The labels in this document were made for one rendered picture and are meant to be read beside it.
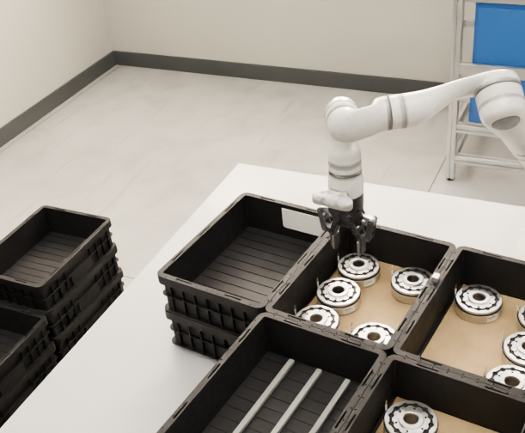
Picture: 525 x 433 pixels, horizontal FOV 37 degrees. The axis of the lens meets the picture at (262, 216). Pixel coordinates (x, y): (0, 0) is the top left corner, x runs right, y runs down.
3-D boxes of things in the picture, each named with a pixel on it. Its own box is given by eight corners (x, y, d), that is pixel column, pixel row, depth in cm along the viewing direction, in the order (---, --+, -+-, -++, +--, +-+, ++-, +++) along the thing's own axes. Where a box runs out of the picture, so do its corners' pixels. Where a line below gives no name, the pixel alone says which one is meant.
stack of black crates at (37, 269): (71, 301, 307) (43, 204, 282) (136, 317, 295) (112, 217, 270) (3, 370, 278) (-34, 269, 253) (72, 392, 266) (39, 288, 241)
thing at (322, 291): (329, 275, 191) (328, 273, 191) (367, 286, 187) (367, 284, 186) (309, 299, 185) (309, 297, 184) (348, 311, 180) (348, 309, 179)
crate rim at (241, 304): (244, 198, 215) (243, 191, 213) (343, 223, 200) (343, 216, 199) (155, 282, 187) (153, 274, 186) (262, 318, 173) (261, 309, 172)
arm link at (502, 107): (522, 106, 149) (554, 151, 170) (511, 64, 153) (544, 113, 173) (476, 124, 154) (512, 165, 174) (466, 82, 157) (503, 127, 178)
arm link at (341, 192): (309, 204, 165) (308, 178, 162) (335, 178, 173) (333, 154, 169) (349, 213, 161) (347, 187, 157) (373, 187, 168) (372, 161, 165)
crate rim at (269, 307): (344, 223, 200) (343, 216, 199) (458, 252, 186) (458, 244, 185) (263, 318, 173) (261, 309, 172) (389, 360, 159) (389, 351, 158)
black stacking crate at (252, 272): (247, 228, 220) (244, 193, 213) (344, 253, 206) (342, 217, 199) (162, 313, 193) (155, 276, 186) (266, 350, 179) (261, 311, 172)
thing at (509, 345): (512, 328, 171) (512, 326, 170) (559, 342, 166) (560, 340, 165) (497, 357, 164) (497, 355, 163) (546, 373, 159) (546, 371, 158)
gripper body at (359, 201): (371, 184, 168) (372, 221, 173) (336, 176, 172) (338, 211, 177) (355, 201, 163) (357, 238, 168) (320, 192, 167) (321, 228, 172)
